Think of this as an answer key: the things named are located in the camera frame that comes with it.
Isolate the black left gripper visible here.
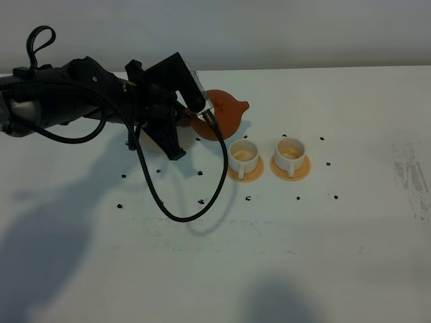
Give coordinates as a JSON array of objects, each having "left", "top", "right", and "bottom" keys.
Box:
[{"left": 125, "top": 59, "right": 196, "bottom": 160}]

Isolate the brown clay teapot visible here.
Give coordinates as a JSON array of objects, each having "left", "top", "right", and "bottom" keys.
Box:
[{"left": 178, "top": 89, "right": 250, "bottom": 141}]

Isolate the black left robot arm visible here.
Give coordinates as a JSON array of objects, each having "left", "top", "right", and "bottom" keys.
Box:
[{"left": 1, "top": 53, "right": 205, "bottom": 160}]

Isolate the cream teapot saucer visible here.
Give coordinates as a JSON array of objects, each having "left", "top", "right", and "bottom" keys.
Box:
[{"left": 139, "top": 127, "right": 195, "bottom": 153}]

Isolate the left white teacup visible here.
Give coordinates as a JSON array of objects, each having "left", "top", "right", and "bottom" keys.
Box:
[{"left": 228, "top": 139, "right": 259, "bottom": 180}]

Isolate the white teacup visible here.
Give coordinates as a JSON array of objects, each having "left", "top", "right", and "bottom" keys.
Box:
[
  {"left": 228, "top": 139, "right": 259, "bottom": 180},
  {"left": 273, "top": 137, "right": 306, "bottom": 178}
]

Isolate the left orange saucer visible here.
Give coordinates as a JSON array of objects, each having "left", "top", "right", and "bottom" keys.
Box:
[{"left": 227, "top": 157, "right": 264, "bottom": 183}]

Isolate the orange saucer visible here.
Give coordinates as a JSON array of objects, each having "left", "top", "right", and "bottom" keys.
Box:
[
  {"left": 270, "top": 155, "right": 311, "bottom": 182},
  {"left": 227, "top": 157, "right": 264, "bottom": 183}
]

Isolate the right white teacup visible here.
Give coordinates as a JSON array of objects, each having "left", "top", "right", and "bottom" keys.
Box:
[{"left": 273, "top": 137, "right": 306, "bottom": 178}]

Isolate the right orange saucer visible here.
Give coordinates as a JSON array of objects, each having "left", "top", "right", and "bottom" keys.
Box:
[{"left": 270, "top": 155, "right": 311, "bottom": 182}]

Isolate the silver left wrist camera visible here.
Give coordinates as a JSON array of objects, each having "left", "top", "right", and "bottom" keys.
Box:
[{"left": 143, "top": 52, "right": 216, "bottom": 122}]

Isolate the black left camera cable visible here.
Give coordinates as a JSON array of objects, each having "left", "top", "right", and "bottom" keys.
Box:
[{"left": 0, "top": 25, "right": 228, "bottom": 223}]

